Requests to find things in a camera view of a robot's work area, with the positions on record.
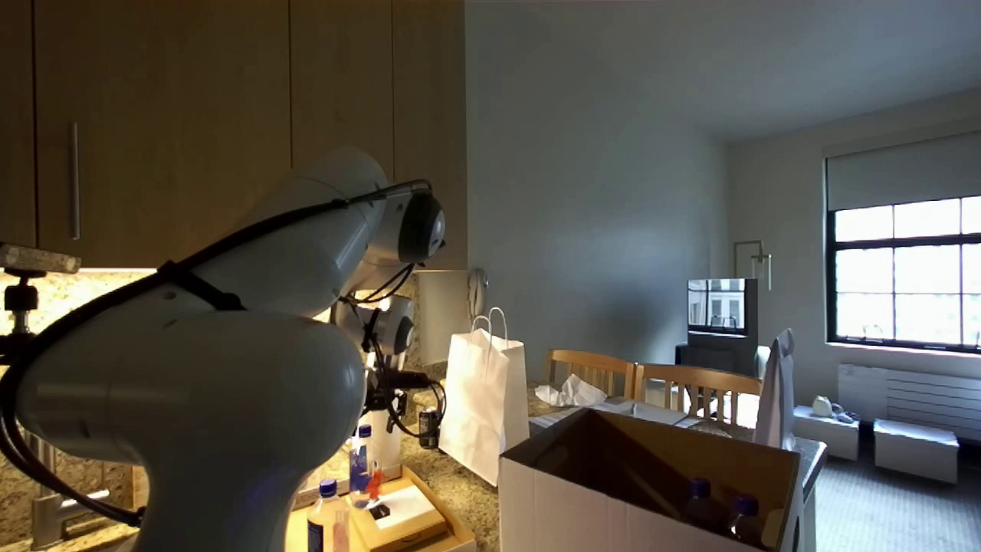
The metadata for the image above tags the bright window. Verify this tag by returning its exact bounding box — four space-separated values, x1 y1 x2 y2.
828 197 981 354

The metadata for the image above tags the wooden upper cabinet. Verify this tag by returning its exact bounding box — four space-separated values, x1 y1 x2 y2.
0 0 465 267

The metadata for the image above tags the wooden chair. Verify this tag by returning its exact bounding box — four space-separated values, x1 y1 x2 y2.
549 351 764 426

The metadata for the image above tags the white paper towel roll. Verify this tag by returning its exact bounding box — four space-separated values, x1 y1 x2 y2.
365 412 402 479

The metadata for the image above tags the shallow cardboard tray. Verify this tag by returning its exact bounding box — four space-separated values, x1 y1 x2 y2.
285 479 475 552

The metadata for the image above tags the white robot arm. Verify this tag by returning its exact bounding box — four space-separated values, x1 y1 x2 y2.
2 150 445 552

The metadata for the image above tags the clear bottle blue cap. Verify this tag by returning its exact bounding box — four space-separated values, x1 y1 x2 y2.
348 426 377 505
307 479 348 552
682 479 713 532
727 494 759 547

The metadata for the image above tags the television monitor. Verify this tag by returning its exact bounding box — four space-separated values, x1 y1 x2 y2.
685 278 758 337

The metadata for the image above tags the white radiator bench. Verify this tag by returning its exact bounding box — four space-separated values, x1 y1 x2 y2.
794 365 981 485

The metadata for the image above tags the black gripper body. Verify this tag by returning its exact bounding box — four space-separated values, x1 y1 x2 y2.
362 300 430 412

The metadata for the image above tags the white paper bag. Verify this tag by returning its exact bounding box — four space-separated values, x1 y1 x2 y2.
438 308 530 485

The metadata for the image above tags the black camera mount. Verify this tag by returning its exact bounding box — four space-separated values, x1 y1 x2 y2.
0 244 80 365

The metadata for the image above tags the white cardboard storage box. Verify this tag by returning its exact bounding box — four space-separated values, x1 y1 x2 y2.
498 412 815 552

